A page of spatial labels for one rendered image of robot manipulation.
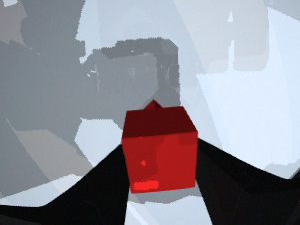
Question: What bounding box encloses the red cube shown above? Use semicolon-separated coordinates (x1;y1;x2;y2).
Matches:
121;107;198;194
145;100;162;109

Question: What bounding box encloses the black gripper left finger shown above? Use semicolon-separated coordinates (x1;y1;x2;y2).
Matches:
0;144;130;225

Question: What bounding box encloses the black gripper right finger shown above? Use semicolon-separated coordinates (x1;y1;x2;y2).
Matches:
195;137;300;225

